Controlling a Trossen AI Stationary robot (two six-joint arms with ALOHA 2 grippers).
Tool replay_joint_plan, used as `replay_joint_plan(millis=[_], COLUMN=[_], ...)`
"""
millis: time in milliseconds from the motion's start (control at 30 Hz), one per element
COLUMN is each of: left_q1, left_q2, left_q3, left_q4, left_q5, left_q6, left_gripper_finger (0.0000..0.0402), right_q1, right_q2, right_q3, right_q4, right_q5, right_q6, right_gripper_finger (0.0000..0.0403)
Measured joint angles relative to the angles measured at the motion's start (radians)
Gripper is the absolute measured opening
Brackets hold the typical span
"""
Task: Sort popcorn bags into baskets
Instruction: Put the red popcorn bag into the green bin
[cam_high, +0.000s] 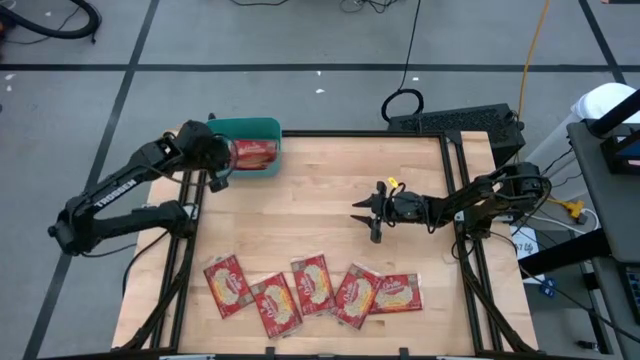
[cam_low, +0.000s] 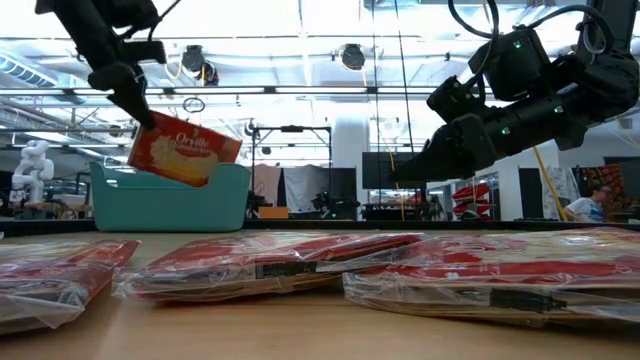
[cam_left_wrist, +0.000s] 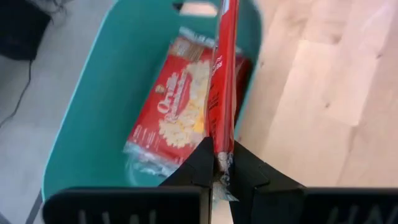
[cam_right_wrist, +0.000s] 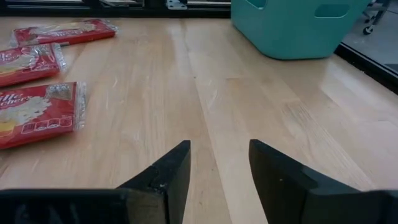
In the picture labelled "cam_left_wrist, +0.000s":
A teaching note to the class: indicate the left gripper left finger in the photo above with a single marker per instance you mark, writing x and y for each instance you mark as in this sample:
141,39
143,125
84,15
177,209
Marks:
186,174

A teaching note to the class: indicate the teal plastic basket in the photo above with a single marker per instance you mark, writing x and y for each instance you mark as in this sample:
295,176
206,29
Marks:
102,109

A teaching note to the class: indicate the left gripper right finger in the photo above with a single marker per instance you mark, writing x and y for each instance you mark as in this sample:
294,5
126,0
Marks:
264,193

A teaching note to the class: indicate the red Orville popcorn bag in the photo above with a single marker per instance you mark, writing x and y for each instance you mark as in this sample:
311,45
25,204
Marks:
222,93
174,112

